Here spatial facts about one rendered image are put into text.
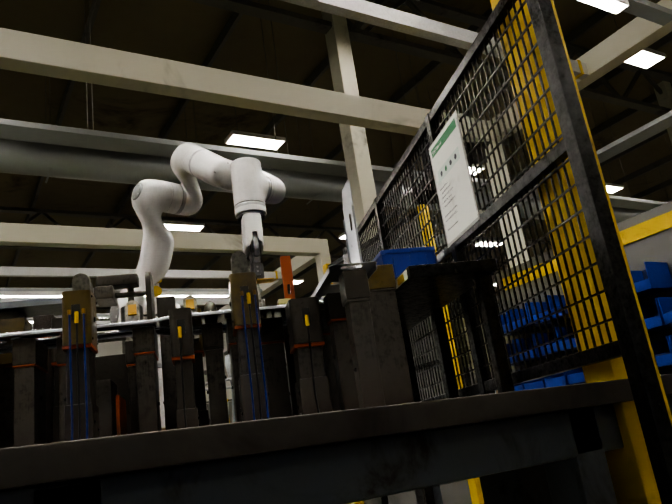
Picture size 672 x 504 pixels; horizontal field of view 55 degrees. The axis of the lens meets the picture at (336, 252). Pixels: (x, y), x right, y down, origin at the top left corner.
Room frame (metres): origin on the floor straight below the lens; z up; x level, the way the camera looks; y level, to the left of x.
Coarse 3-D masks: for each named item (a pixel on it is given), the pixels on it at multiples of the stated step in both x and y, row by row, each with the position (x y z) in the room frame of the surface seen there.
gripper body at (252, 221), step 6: (240, 216) 1.57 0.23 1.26; (246, 216) 1.55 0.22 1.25; (252, 216) 1.55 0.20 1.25; (258, 216) 1.56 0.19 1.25; (264, 216) 1.60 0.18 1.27; (240, 222) 1.61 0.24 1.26; (246, 222) 1.55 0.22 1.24; (252, 222) 1.55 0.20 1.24; (258, 222) 1.56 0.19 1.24; (246, 228) 1.55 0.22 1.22; (252, 228) 1.55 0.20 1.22; (258, 228) 1.55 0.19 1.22; (246, 234) 1.55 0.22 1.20; (258, 234) 1.55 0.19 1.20; (246, 240) 1.55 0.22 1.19; (252, 240) 1.56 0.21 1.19; (258, 240) 1.56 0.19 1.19; (246, 246) 1.55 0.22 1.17; (252, 246) 1.57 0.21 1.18; (246, 252) 1.58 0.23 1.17
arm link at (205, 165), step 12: (192, 156) 1.71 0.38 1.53; (204, 156) 1.68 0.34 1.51; (216, 156) 1.67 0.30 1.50; (192, 168) 1.72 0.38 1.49; (204, 168) 1.67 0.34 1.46; (216, 168) 1.65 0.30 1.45; (228, 168) 1.66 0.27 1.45; (204, 180) 1.70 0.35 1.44; (216, 180) 1.67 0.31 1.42; (228, 180) 1.68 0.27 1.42; (276, 180) 1.63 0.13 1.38; (276, 192) 1.63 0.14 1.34
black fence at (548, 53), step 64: (512, 0) 1.19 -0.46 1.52; (512, 128) 1.30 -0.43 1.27; (576, 128) 1.09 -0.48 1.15; (384, 192) 2.20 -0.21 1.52; (512, 192) 1.35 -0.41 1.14; (448, 256) 1.77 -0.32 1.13; (512, 256) 1.44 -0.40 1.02; (448, 320) 1.86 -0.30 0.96; (640, 320) 1.09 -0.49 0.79; (640, 384) 1.10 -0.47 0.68
